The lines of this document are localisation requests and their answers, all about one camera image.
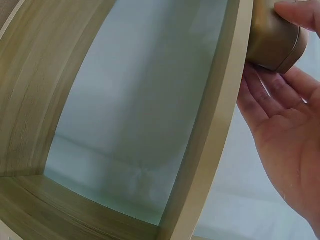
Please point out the gold metal tin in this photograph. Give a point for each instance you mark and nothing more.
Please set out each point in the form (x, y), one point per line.
(273, 43)

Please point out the light wooden shelf frame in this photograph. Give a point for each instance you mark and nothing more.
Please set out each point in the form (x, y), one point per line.
(27, 105)

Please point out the person's right hand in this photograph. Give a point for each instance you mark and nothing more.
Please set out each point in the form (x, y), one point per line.
(295, 140)

